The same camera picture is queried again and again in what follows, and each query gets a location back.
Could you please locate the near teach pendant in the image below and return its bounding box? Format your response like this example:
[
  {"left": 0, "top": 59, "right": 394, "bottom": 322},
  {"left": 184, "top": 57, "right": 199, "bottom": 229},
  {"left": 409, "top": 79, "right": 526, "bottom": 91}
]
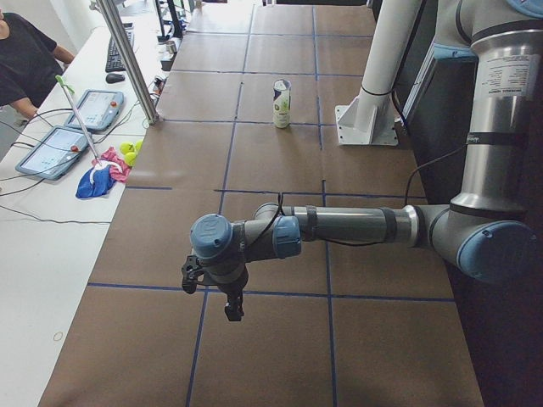
[{"left": 15, "top": 125, "right": 88, "bottom": 181}]

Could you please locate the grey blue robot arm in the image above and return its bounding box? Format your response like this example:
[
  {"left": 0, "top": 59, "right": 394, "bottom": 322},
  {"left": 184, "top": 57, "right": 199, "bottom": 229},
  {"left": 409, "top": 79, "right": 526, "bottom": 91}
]
[{"left": 182, "top": 1, "right": 542, "bottom": 321}]

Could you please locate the far teach pendant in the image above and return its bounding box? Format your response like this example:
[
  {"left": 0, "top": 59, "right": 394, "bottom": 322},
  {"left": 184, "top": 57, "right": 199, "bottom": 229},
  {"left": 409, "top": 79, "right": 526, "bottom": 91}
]
[{"left": 69, "top": 89, "right": 124, "bottom": 132}]

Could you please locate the metal cup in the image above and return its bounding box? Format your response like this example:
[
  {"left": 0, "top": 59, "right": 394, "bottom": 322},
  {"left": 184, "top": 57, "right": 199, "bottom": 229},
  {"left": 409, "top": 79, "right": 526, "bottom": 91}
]
[{"left": 165, "top": 40, "right": 177, "bottom": 54}]

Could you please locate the white tennis ball can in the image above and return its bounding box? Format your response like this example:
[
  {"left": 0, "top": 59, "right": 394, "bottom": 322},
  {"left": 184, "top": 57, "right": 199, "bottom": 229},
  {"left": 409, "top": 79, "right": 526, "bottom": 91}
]
[{"left": 272, "top": 79, "right": 291, "bottom": 128}]

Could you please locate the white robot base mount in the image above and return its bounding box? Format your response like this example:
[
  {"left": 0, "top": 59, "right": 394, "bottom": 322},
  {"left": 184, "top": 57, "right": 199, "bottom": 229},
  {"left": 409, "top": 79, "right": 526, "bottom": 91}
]
[{"left": 335, "top": 0, "right": 423, "bottom": 146}]

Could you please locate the person in black shirt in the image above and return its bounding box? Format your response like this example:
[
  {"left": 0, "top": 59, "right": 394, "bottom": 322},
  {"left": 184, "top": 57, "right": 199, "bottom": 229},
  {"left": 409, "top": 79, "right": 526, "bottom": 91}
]
[{"left": 1, "top": 13, "right": 75, "bottom": 120}]

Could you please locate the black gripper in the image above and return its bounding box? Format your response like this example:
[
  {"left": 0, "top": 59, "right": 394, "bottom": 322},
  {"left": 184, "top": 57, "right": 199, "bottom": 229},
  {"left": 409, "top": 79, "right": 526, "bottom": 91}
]
[{"left": 217, "top": 270, "right": 249, "bottom": 322}]

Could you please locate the blue pink cloth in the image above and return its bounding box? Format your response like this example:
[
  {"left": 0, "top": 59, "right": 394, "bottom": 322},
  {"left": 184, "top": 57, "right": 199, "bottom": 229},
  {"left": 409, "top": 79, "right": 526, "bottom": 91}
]
[{"left": 76, "top": 147, "right": 131, "bottom": 199}]

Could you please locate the teach pendant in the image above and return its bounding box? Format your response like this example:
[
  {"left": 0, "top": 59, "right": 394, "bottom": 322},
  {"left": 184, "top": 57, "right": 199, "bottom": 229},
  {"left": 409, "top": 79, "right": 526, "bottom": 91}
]
[
  {"left": 15, "top": 125, "right": 88, "bottom": 181},
  {"left": 69, "top": 89, "right": 124, "bottom": 132}
]

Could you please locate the spare tennis ball left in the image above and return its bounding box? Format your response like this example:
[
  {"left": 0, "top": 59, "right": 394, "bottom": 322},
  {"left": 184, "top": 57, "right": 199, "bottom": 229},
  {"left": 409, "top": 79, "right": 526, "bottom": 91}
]
[{"left": 120, "top": 142, "right": 135, "bottom": 155}]

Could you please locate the green handled grabber stick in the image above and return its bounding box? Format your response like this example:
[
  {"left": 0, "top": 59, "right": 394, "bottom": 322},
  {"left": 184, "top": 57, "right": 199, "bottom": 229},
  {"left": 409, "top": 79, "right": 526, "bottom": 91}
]
[{"left": 55, "top": 75, "right": 104, "bottom": 170}]

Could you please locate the spare tennis ball lower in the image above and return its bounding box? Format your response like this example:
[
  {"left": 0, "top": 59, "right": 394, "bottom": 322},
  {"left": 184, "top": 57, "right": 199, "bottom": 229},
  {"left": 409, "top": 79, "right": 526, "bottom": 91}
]
[{"left": 124, "top": 152, "right": 137, "bottom": 167}]

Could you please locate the aluminium frame post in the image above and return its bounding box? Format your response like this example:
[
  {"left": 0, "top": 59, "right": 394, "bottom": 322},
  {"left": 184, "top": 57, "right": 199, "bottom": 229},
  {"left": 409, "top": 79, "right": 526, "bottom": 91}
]
[{"left": 96, "top": 0, "right": 159, "bottom": 125}]

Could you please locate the black keyboard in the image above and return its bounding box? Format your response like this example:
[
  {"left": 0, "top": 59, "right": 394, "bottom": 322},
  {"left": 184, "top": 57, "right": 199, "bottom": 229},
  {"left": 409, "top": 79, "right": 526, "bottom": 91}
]
[{"left": 105, "top": 37, "right": 126, "bottom": 73}]

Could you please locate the black computer mouse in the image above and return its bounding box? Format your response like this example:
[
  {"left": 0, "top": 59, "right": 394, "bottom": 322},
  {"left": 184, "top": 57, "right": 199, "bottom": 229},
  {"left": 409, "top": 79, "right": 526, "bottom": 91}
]
[{"left": 105, "top": 72, "right": 125, "bottom": 84}]

